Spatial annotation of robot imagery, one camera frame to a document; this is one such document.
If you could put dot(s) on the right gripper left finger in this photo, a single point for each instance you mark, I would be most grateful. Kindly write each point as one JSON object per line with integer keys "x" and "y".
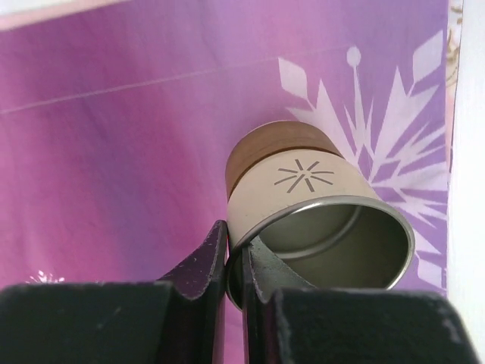
{"x": 178, "y": 318}

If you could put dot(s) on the purple printed placemat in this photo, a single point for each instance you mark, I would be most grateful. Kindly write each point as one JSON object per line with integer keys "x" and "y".
{"x": 117, "y": 124}

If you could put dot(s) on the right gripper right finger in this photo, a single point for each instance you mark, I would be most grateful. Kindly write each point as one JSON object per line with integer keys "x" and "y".
{"x": 286, "y": 321}

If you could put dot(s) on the metal cup with wood band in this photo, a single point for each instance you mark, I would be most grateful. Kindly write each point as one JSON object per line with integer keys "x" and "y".
{"x": 308, "y": 215}

